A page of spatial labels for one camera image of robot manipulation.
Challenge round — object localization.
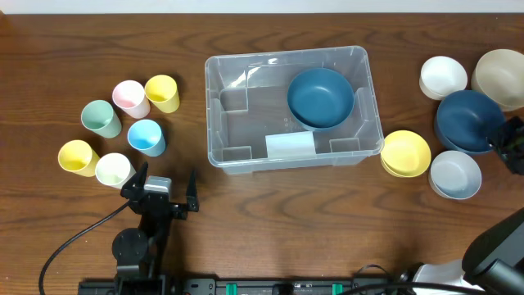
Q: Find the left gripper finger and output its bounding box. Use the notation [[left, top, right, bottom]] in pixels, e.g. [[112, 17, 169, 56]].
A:
[[186, 170, 199, 212], [120, 161, 148, 200]]

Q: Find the dark blue bowl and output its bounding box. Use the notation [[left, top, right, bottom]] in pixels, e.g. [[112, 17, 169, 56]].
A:
[[434, 90, 505, 156], [287, 68, 355, 132]]

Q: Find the light grey-blue bowl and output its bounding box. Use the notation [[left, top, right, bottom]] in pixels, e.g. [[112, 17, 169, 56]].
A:
[[428, 151, 482, 200]]

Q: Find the large beige bowl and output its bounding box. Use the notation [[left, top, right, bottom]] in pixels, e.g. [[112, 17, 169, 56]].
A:
[[471, 49, 523, 111]]

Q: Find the small white bowl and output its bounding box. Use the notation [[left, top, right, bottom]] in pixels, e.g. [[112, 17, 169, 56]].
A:
[[419, 56, 468, 100]]

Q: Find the yellow bowl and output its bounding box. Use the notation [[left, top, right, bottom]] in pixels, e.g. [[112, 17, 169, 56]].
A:
[[380, 130, 431, 178]]

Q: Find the clear plastic storage bin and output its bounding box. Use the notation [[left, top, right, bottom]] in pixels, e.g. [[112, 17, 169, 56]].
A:
[[205, 46, 384, 175]]

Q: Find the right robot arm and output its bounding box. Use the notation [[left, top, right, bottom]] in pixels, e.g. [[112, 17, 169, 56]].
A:
[[408, 116, 523, 295]]

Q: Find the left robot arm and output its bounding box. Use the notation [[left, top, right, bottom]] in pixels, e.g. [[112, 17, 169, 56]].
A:
[[111, 163, 199, 294]]

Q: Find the pale white-green plastic cup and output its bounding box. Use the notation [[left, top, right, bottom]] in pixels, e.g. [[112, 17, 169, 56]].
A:
[[95, 152, 136, 189]]

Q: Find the blue plastic cup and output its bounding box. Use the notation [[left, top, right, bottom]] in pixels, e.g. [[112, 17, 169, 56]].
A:
[[127, 120, 166, 157]]

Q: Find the yellow plastic cup lower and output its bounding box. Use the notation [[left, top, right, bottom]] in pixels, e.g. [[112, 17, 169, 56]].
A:
[[57, 139, 100, 177]]

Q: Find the yellow plastic cup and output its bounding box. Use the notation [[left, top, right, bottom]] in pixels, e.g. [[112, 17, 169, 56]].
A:
[[57, 139, 100, 177], [144, 75, 180, 113]]

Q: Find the green plastic cup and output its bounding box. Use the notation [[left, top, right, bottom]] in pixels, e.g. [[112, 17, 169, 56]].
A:
[[81, 100, 122, 138]]

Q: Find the pink plastic cup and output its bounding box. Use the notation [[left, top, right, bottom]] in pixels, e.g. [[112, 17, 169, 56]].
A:
[[111, 80, 151, 119]]

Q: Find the yellow plastic cup upper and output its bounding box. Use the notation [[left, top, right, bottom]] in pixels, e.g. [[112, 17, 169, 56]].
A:
[[144, 75, 180, 113]]

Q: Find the white label on bin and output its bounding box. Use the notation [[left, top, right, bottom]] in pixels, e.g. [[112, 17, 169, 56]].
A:
[[265, 131, 316, 158]]

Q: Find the silver camera on left gripper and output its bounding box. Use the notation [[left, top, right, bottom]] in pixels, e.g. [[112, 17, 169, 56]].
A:
[[144, 175, 172, 194]]

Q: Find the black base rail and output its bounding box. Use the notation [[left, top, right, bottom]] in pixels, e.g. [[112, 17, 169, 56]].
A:
[[77, 275, 392, 295]]

